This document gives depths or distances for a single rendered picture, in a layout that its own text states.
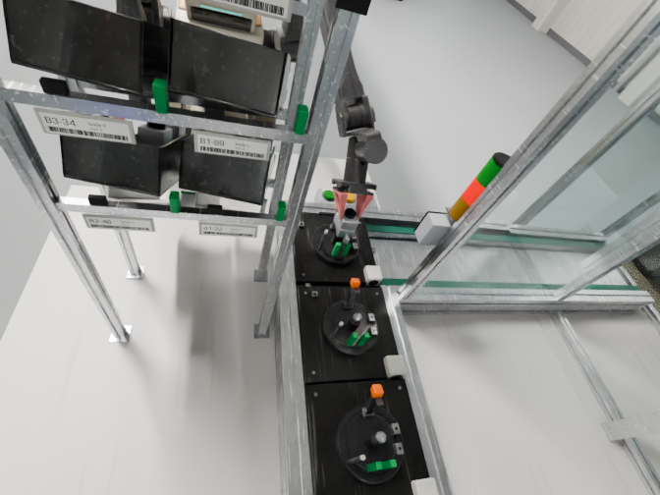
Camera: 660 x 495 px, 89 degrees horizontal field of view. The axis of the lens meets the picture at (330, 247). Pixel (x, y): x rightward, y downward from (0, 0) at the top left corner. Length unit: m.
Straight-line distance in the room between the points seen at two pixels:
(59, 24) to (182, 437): 0.72
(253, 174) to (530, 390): 1.01
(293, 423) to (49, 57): 0.68
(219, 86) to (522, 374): 1.11
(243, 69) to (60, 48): 0.18
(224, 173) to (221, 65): 0.16
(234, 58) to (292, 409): 0.63
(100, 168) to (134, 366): 0.49
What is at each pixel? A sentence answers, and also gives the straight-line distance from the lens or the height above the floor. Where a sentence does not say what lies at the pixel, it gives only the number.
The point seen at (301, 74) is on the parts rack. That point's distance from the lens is 0.58.
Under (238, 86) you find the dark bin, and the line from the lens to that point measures 0.46.
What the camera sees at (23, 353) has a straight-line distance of 0.99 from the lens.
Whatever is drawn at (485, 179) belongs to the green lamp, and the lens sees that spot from 0.72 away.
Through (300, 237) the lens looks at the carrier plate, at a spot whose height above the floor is 0.97.
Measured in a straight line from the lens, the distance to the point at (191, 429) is 0.86.
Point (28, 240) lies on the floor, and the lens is 2.33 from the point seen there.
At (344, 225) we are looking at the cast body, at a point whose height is 1.10.
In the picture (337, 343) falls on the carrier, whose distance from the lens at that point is 0.80.
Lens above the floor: 1.71
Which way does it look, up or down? 50 degrees down
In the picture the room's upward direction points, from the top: 24 degrees clockwise
